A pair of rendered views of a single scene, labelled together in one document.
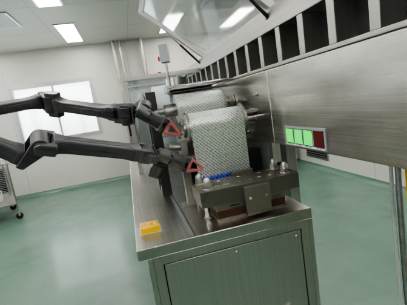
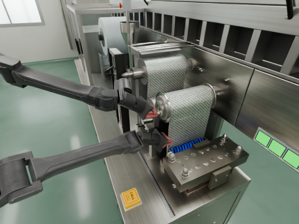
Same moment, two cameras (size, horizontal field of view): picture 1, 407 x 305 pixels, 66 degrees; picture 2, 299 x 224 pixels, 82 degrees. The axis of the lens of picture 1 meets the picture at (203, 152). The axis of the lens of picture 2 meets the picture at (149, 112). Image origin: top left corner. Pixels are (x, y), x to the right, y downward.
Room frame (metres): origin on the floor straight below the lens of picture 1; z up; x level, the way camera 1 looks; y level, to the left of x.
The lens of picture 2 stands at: (0.72, 0.25, 1.68)
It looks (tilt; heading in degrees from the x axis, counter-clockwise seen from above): 34 degrees down; 348
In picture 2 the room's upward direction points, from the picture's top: straight up
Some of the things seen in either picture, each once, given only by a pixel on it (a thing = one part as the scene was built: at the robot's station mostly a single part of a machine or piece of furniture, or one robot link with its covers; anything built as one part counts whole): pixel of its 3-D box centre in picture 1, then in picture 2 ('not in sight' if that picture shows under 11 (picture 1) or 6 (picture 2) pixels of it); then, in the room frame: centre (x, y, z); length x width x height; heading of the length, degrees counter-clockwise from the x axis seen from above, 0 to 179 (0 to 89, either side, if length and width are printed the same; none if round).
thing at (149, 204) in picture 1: (175, 170); (119, 92); (2.30, 0.22, 0.88); 2.52 x 0.66 x 0.04; 13
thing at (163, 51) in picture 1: (163, 54); (124, 0); (1.91, 0.15, 1.66); 0.07 x 0.07 x 0.10; 87
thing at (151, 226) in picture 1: (149, 227); (130, 198); (1.16, 0.25, 0.91); 0.07 x 0.07 x 0.02; 13
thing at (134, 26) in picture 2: (175, 82); (129, 26); (2.10, 0.11, 1.50); 0.14 x 0.14 x 0.06
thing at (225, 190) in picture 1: (244, 185); (205, 160); (1.23, -0.14, 1.00); 0.40 x 0.16 x 0.06; 103
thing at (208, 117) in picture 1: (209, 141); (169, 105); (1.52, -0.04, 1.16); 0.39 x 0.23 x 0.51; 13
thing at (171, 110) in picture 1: (170, 110); (137, 73); (1.61, 0.13, 1.34); 0.06 x 0.06 x 0.06; 13
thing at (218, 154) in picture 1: (222, 156); (187, 130); (1.34, -0.08, 1.11); 0.23 x 0.01 x 0.18; 103
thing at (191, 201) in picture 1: (183, 172); (151, 137); (1.39, 0.10, 1.05); 0.06 x 0.05 x 0.31; 103
